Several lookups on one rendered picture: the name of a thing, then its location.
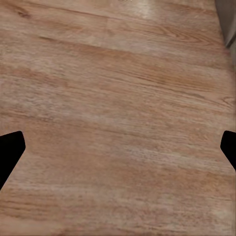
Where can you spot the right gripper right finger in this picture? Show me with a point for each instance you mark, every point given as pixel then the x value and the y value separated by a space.
pixel 228 146

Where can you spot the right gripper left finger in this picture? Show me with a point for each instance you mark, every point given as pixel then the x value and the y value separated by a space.
pixel 12 147

